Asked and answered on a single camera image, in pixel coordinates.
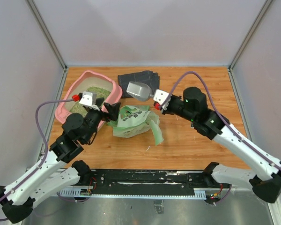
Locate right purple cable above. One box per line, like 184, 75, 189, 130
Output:
158, 71, 281, 203

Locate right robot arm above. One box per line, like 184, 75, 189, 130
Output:
154, 87, 281, 203

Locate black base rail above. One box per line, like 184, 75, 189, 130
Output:
21, 167, 274, 200

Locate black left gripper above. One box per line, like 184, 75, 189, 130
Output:
83, 97, 120, 143

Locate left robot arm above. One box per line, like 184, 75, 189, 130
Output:
0, 98, 120, 224

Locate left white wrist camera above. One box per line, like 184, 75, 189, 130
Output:
72, 91, 97, 110

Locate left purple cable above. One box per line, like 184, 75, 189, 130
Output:
0, 98, 75, 221

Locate grey metal scoop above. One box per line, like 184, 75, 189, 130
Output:
126, 82, 153, 102

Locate dark checked folded cloth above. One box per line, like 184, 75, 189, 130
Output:
118, 70, 160, 98

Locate green cat litter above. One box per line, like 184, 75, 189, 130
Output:
69, 86, 111, 117

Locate green litter bag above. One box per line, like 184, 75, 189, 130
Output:
107, 105, 164, 145

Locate purple cable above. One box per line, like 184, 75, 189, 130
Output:
158, 71, 281, 203
0, 98, 75, 221

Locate pink litter box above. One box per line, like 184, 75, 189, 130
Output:
55, 70, 122, 123

